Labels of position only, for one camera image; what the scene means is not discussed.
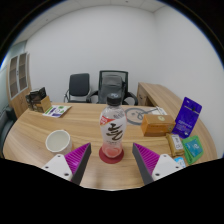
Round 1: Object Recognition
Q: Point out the white speckled ceramic cup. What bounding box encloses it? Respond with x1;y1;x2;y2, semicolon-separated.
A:
45;129;74;156

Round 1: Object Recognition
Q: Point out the wooden side desk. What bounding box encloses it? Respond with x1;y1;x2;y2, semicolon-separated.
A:
136;82;184;116

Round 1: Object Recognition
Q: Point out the flat round red coaster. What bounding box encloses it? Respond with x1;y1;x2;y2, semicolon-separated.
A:
98;146;125;165

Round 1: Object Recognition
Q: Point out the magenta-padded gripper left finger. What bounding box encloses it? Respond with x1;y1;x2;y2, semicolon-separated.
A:
41;142;92;186

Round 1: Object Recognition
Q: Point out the tan snack packet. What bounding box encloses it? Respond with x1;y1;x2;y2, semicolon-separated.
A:
165;132;185;158

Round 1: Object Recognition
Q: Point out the purple standing pouch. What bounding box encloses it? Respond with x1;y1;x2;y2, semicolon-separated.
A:
171;96;203;139

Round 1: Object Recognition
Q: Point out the white sheet with ring print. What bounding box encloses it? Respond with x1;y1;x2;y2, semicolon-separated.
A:
123;105;168;127

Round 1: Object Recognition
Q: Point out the green packet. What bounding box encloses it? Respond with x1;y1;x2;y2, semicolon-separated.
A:
181;135;204;166

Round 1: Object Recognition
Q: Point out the grey mesh office chair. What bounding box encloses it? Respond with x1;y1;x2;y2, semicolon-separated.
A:
86;69;139;106

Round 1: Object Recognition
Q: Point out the clear drink bottle black cap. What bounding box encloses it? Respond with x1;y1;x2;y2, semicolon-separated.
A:
98;93;128;159

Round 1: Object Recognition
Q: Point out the green and purple leaflet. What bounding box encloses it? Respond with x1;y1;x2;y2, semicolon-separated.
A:
42;104;73;119

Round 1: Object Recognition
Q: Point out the brown cardboard box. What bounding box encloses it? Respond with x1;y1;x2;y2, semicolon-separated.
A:
35;95;52;113

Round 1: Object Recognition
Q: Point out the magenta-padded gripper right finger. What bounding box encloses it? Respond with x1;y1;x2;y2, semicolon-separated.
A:
131;142;184;186

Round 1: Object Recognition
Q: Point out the orange-brown box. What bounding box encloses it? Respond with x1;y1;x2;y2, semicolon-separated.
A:
140;114;177;138

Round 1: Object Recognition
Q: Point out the dark brown box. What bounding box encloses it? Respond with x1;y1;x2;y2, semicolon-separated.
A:
25;87;47;111

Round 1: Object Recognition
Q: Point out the dark armchair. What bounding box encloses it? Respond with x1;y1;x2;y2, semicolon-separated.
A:
0;106;18;154

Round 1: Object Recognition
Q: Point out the black office chair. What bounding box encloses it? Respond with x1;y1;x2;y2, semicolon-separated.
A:
63;72;92;103

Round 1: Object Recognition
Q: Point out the wooden shelf cabinet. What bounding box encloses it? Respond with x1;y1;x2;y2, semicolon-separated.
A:
6;52;33;118

